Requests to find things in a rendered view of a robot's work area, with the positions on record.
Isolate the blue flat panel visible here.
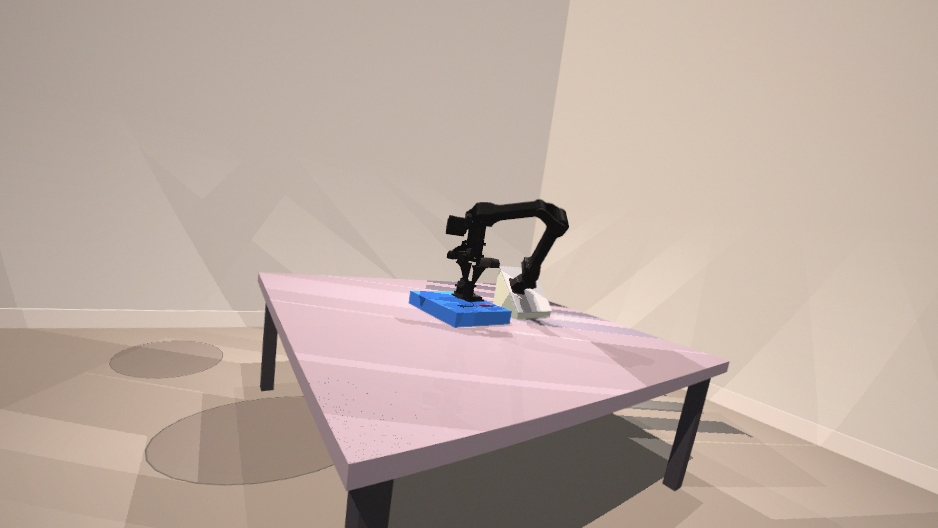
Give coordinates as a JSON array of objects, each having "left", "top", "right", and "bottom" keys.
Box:
[{"left": 408, "top": 291, "right": 512, "bottom": 328}]

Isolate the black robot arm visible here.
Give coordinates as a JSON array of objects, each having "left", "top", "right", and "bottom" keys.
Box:
[{"left": 446, "top": 199, "right": 569, "bottom": 295}]

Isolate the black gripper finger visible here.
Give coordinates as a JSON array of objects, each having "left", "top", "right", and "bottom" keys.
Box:
[
  {"left": 456, "top": 261, "right": 472, "bottom": 279},
  {"left": 471, "top": 265, "right": 487, "bottom": 285}
]

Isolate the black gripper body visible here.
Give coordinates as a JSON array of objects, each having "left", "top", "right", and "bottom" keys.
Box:
[{"left": 447, "top": 237, "right": 500, "bottom": 268}]

